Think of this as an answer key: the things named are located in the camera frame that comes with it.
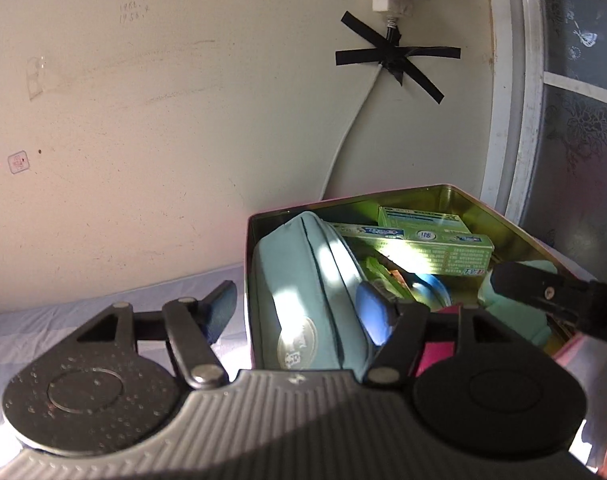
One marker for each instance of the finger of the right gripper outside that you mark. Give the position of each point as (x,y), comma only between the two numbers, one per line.
(553,293)

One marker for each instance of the black tape cross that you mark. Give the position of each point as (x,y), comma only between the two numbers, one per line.
(387,52)

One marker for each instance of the magenta pouch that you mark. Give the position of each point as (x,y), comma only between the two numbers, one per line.
(441,334)

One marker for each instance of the teal pencil case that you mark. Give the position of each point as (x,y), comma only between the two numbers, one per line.
(302,283)

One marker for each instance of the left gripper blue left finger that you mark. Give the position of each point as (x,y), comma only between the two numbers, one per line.
(216,310)

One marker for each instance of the green toothpaste box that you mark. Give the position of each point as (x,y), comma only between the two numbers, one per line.
(424,251)

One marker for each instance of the gold metal tin box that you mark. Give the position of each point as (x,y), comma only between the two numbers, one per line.
(437,207)

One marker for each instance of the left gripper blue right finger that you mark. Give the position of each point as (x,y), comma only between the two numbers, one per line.
(377,309)

